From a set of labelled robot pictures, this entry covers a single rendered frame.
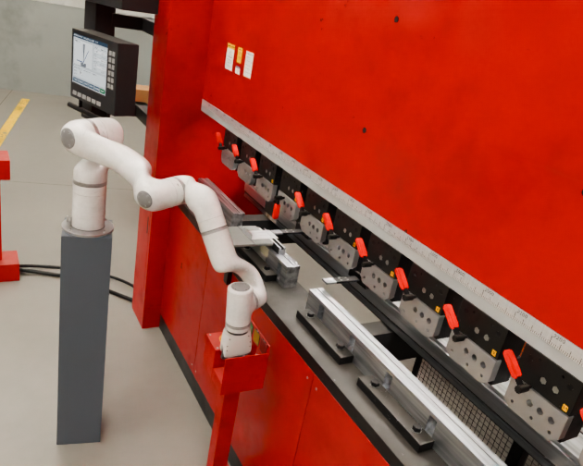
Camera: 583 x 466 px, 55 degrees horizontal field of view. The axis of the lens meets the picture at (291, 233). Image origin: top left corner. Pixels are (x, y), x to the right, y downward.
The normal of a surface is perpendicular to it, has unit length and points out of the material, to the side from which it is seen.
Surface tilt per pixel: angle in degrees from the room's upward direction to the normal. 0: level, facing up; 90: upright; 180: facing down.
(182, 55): 90
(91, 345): 90
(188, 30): 90
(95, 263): 90
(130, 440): 0
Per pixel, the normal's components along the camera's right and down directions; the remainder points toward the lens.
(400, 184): -0.87, 0.04
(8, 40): 0.27, 0.41
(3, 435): 0.18, -0.91
